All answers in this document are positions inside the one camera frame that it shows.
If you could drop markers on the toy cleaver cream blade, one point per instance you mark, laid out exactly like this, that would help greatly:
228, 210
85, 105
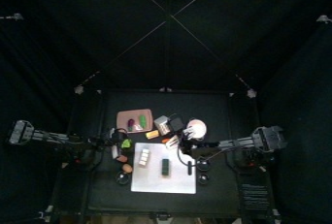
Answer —
173, 141

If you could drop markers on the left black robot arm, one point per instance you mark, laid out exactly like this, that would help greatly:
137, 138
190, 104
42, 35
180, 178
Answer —
48, 135

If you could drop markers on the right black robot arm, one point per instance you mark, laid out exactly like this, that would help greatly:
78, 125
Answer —
238, 143

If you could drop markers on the green toy lettuce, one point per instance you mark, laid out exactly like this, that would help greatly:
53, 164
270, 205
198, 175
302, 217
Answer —
127, 143

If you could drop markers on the reddish toy food piece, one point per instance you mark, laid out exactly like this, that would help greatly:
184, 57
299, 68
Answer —
123, 159

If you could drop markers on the purple toy eggplant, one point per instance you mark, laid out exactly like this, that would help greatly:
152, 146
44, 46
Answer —
132, 123

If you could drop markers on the white sliced toy roll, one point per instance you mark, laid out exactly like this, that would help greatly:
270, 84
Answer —
144, 157

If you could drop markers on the peach toy egg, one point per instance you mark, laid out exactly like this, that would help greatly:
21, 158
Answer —
128, 168

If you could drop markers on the black toy knife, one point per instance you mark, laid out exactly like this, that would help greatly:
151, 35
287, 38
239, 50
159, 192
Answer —
190, 168

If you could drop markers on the yellow topped white block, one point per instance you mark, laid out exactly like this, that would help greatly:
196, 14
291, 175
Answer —
152, 134

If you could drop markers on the green toy vegetable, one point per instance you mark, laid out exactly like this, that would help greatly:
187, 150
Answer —
143, 119

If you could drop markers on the small clear glass jar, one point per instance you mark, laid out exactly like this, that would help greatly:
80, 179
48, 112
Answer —
123, 177
203, 178
203, 165

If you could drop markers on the sushi block red centre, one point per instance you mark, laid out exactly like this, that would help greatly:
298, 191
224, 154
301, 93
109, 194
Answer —
165, 166

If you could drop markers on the pink cutting board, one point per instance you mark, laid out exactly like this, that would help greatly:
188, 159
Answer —
128, 115

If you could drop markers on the white knife block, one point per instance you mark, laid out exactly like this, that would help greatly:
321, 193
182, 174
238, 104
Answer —
161, 122

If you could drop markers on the white cutting mat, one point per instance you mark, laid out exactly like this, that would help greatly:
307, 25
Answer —
152, 182

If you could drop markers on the white text label sticker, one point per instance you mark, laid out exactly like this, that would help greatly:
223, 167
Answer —
255, 197

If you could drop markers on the silver frame clamp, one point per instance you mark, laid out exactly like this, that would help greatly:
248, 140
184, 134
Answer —
252, 92
18, 16
323, 18
78, 89

